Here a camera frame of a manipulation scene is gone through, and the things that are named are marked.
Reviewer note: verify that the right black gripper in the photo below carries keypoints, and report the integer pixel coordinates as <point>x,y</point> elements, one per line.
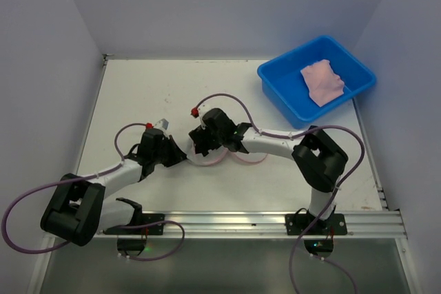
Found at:
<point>202,139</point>

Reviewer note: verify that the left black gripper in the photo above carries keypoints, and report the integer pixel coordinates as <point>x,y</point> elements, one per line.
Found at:
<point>168,151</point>

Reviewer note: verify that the white mesh laundry bag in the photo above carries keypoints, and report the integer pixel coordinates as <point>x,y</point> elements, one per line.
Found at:
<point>219,155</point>

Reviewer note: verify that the pink bra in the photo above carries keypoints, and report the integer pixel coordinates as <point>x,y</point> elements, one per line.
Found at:
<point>323,84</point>

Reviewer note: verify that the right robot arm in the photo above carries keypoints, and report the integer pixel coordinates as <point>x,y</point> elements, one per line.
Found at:
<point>318,157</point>

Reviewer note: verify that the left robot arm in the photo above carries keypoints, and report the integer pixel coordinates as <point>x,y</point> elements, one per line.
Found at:
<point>78,208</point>

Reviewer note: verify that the blue plastic bin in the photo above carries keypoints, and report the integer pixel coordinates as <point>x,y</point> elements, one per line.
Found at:
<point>284,86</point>

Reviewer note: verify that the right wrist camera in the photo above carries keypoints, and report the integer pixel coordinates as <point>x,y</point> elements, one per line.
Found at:
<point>198,112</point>

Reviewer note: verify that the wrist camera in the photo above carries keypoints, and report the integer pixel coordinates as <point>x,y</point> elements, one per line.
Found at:
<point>198,112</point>
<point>162,125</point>

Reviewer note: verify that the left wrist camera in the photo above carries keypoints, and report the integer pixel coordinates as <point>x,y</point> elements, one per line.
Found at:
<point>162,125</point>

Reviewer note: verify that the aluminium mounting rail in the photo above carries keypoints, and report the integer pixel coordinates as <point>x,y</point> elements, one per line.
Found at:
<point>271,225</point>

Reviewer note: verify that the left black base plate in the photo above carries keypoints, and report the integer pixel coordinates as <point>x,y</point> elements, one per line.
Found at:
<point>151,221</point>

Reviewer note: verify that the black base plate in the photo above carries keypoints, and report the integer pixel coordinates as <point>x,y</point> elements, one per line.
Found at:
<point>296,223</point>
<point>151,221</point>

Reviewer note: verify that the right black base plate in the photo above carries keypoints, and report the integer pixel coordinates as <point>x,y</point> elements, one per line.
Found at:
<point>296,223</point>

